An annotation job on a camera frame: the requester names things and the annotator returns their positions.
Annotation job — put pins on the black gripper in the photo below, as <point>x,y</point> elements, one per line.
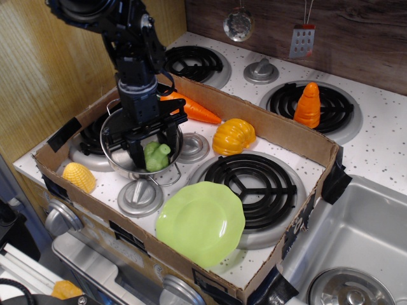
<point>142,115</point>

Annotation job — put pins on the green toy broccoli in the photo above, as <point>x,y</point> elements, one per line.
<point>156,156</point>

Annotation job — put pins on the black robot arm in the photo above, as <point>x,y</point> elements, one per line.
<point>130,39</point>

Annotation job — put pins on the small steel pan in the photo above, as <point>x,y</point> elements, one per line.
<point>121,162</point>

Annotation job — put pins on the silver stove knob middle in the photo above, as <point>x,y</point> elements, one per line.
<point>195,148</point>

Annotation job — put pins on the silver stove knob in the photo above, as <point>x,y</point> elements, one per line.
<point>140,198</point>
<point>261,73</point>
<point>195,148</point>

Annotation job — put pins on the orange toy carrot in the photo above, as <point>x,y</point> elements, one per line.
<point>194,110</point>

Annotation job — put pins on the silver stove knob front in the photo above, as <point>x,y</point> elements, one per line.
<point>140,198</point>

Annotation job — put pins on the front left black burner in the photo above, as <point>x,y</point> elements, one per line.
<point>85,147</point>

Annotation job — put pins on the black burner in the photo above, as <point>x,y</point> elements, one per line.
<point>199,64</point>
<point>341,117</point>
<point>85,147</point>
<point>271,193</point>

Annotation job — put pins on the orange toy pumpkin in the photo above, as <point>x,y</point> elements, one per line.
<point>232,137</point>

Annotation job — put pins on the yellow toy corn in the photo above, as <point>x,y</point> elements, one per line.
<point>80,176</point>

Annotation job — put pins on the back left black burner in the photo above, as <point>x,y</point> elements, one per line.
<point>199,64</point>

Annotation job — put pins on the light green plastic plate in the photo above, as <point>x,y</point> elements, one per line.
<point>203,222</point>

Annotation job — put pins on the cardboard fence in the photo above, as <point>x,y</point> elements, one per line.
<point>278,130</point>

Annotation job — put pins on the oven front knob left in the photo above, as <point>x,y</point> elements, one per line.
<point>61,219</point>

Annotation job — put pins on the oven knob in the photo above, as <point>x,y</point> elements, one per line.
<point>175,291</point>
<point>61,219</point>

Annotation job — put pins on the silver stove knob back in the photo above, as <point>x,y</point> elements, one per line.
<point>261,73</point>

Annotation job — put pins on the front right black burner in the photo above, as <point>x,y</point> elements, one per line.
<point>271,193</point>

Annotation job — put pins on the hanging metal strainer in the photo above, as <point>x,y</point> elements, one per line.
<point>238,25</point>

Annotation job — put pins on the oven front knob right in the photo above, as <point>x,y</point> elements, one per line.
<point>175,291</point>

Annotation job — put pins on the orange swirl cone toy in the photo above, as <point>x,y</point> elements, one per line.
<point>308,109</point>

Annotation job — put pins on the yellow toy bottom left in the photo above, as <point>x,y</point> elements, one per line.
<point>65,289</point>

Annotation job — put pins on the hanging metal spatula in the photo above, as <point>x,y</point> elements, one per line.
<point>302,41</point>

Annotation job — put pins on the back right black burner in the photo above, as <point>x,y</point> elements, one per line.
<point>341,117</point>

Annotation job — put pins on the silver sink basin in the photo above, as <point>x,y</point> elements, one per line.
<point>364,229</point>

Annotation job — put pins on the sink drain strainer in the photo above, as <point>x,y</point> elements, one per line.
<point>347,286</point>

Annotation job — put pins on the oven door handle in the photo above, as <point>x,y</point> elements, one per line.
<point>108,274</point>

